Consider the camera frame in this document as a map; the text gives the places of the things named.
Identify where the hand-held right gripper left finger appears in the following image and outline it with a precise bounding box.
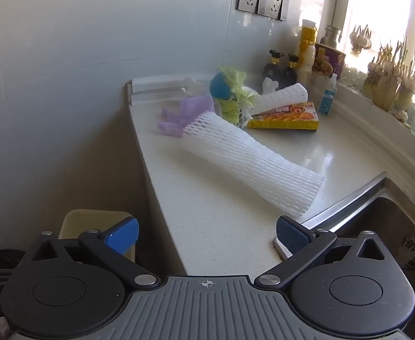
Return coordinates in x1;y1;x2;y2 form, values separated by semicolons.
16;216;160;290

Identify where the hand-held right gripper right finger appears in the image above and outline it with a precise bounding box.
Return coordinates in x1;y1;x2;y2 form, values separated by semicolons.
255;215;389;289

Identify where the beige trash bin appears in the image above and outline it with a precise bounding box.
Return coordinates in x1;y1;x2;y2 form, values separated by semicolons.
58;209;138;263

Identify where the yellow snack box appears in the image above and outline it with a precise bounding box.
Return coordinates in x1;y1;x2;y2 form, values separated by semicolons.
246;102;320;132

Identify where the white tissue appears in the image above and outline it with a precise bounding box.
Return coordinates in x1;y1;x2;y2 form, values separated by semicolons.
262;77;280;93

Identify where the white rectangular block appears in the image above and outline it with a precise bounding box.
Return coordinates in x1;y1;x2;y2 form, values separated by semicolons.
273;237;295;260

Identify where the stainless steel sink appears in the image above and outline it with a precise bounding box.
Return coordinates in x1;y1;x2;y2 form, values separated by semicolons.
301;171;415;291

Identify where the small white foam net sleeve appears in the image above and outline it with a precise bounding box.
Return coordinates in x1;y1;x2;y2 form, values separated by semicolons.
253;82;309;114

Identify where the yellow-green foam net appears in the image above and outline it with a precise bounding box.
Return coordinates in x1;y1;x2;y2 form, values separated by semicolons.
216;67;258;129

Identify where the small bottle with blue label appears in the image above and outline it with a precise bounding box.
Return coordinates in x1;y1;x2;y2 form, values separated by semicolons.
318;74;338;114

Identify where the purple rubber glove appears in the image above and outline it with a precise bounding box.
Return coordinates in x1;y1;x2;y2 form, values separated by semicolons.
157;95;216;139

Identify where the dark bottle with gold collar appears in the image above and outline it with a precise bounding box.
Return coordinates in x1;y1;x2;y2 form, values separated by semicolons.
280;54;300;90
263;50;286;83

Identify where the clear plastic wrapper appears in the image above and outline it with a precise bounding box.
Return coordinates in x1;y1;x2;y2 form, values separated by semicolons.
182;76;212;97

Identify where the purple food box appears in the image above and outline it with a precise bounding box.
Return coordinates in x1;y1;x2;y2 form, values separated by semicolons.
313;42;346;80

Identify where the white bottle with yellow cap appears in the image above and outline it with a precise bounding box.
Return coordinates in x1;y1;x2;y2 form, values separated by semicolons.
297;19;318;86

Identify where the sprouting garlic bunch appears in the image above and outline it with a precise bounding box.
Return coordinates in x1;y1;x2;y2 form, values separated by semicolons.
361;39;402;112
393;47;415;112

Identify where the metal canister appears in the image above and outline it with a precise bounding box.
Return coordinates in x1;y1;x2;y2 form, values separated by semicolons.
320;25;343;48

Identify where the hanging garlic bunch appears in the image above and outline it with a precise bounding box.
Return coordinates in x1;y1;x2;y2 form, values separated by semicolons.
348;25;373;58

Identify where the grey vertical pipe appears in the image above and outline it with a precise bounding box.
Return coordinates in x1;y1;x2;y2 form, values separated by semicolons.
325;0;352;33

